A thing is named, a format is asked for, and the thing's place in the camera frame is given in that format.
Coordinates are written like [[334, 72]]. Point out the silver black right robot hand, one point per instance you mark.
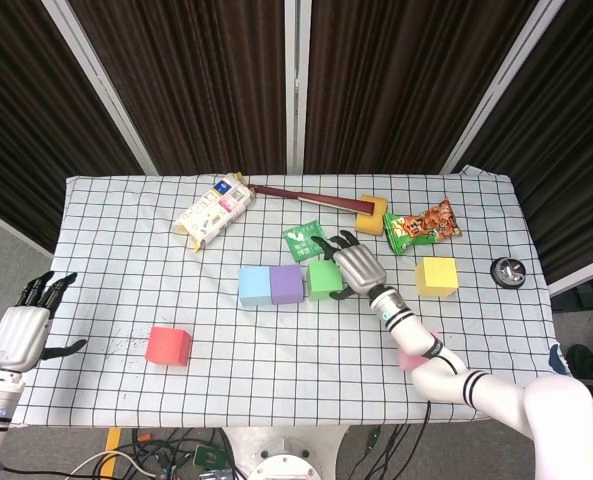
[[361, 270]]

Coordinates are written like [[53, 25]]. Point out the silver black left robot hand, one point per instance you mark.
[[18, 335]]

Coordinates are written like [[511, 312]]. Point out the green foam cube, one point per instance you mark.
[[322, 280]]

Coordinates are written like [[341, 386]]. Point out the pink foam cube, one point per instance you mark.
[[407, 361]]

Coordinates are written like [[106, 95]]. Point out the light blue foam cube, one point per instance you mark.
[[254, 286]]

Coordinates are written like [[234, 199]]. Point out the red foam cube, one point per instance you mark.
[[168, 346]]

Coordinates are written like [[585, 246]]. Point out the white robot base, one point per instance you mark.
[[286, 455]]

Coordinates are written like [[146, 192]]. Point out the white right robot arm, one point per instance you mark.
[[501, 395]]

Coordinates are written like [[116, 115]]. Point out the yellow sponge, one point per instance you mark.
[[371, 220]]

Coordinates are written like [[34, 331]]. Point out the green tea sachet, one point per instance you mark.
[[303, 242]]

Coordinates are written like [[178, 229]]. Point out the green orange snack bag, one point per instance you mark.
[[421, 225]]

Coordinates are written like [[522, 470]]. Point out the purple foam cube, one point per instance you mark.
[[287, 285]]

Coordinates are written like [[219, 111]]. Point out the yellow foam cube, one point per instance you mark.
[[437, 277]]

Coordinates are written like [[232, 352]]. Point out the dark red book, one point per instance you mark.
[[311, 199]]

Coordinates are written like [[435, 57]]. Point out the white black grid tablecloth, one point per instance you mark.
[[256, 360]]

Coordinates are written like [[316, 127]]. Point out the black round knob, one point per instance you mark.
[[507, 272]]

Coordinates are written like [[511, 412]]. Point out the white printed snack pack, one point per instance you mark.
[[213, 212]]

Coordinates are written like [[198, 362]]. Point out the dark brown partition panel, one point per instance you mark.
[[26, 100], [191, 75], [576, 125], [401, 75]]

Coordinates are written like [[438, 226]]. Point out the dark blue tablecloth clip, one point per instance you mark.
[[556, 359]]

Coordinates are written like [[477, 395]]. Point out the green circuit board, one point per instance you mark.
[[208, 456]]

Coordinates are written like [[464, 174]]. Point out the white partition frame post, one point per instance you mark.
[[498, 90], [296, 75], [102, 90]]

